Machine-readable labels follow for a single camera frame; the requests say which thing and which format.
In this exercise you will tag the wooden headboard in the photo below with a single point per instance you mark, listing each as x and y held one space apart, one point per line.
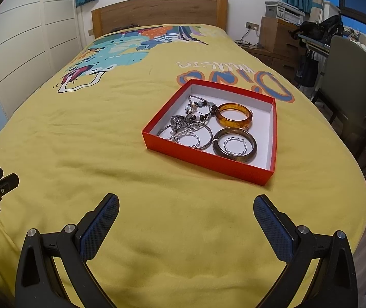
157 12

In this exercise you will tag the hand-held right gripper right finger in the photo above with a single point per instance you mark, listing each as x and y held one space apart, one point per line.
272 231

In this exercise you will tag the wall socket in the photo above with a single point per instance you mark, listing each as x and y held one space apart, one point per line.
251 25

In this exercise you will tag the dark horn bangle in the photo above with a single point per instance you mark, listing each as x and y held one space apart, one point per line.
216 147

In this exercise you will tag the red cardboard box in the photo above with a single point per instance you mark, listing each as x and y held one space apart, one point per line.
202 158

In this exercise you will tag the yellow printed blanket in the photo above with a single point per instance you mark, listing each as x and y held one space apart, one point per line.
106 134

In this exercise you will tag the grey-green chair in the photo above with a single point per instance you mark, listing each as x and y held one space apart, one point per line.
349 80

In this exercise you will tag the amber bangle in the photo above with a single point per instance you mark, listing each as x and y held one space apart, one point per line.
234 125

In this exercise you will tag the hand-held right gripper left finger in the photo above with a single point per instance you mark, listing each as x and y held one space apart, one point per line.
101 227

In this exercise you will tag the grey printer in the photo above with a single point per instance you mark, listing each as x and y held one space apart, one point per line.
284 9

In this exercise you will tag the wooden drawer cabinet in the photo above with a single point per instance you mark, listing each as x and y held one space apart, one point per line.
279 41

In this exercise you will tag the white wardrobe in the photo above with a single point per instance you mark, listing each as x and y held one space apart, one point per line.
25 54

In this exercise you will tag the black hanging bag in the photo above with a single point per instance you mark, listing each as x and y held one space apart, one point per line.
308 67

